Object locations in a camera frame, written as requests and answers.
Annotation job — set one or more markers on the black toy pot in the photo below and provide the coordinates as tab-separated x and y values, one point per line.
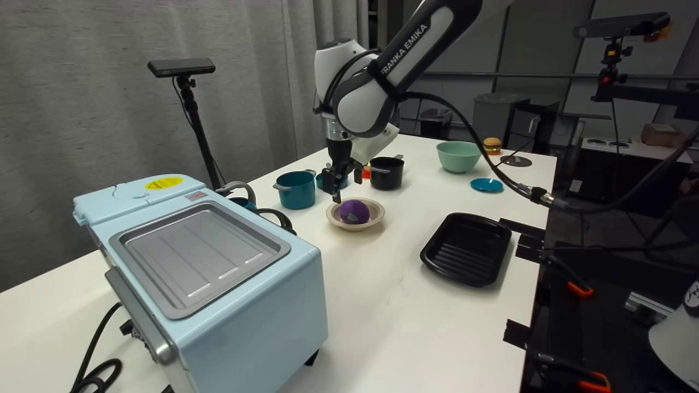
388	176

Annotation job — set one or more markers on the orange red disc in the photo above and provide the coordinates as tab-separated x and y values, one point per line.
364	176

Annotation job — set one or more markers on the brown box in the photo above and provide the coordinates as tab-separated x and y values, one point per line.
661	134

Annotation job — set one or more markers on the beige shallow bowl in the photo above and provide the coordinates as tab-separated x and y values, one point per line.
375	218

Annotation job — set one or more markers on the light blue toaster oven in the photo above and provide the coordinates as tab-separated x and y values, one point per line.
241	328

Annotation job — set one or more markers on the small blue cup orange item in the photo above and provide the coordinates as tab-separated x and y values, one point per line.
320	182

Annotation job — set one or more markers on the grey curtain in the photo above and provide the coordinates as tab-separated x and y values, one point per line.
89	111

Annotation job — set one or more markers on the mint green bowl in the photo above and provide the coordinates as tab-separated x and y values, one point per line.
460	159

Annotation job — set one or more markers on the teal toy pot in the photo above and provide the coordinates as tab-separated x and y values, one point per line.
295	190

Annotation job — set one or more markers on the purple toy with green leaf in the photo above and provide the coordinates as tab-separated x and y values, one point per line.
355	213

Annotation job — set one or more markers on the grey camera on mount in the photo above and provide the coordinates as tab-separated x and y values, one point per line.
625	24

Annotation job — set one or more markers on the black grill pan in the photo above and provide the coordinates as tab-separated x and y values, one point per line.
466	252

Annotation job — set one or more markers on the black tripod stand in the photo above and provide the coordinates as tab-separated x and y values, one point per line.
198	128

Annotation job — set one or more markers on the black bar camera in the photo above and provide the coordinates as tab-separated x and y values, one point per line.
181	68

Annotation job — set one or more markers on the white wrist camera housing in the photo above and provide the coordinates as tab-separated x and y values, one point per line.
375	150

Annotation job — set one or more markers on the white round object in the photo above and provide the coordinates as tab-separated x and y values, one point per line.
677	341

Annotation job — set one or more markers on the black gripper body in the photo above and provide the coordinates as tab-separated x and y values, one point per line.
340	160

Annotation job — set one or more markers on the toy burger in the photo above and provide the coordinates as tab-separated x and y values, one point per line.
492	146

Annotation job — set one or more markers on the dark round disc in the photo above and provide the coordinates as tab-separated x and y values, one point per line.
516	160

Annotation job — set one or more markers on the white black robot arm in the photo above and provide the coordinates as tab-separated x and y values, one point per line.
371	95

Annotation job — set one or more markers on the black bin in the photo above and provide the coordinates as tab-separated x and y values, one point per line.
435	124

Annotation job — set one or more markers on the teal flat lid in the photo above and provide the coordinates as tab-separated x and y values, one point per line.
486	187

